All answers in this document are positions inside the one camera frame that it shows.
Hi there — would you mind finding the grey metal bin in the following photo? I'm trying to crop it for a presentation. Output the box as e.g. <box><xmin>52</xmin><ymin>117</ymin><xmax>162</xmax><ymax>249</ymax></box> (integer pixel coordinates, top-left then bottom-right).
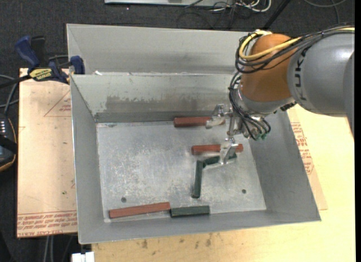
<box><xmin>66</xmin><ymin>23</ymin><xmax>322</xmax><ymax>245</ymax></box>

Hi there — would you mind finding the red-brown flat block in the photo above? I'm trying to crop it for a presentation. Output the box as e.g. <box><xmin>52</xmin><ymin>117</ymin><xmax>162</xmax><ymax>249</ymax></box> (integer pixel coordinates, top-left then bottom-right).
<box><xmin>173</xmin><ymin>116</ymin><xmax>226</xmax><ymax>128</ymax></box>
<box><xmin>108</xmin><ymin>202</ymin><xmax>172</xmax><ymax>220</ymax></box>
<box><xmin>191</xmin><ymin>143</ymin><xmax>244</xmax><ymax>156</ymax></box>

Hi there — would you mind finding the dark green flat block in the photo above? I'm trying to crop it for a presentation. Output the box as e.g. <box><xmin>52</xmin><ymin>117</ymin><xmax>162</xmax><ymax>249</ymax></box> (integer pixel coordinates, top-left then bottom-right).
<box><xmin>199</xmin><ymin>153</ymin><xmax>238</xmax><ymax>169</ymax></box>
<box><xmin>170</xmin><ymin>205</ymin><xmax>211</xmax><ymax>218</ymax></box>
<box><xmin>191</xmin><ymin>160</ymin><xmax>205</xmax><ymax>199</ymax></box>

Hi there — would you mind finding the brown cardboard board, red print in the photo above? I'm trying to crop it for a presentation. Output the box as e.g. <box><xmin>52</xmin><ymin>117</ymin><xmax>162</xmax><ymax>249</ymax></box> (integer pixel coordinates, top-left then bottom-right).
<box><xmin>16</xmin><ymin>67</ymin><xmax>329</xmax><ymax>239</ymax></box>

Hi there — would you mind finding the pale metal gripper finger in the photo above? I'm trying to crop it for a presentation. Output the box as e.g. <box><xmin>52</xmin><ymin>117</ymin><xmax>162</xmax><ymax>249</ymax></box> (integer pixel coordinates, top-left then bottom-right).
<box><xmin>220</xmin><ymin>137</ymin><xmax>239</xmax><ymax>166</ymax></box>
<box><xmin>205</xmin><ymin>104</ymin><xmax>228</xmax><ymax>130</ymax></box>

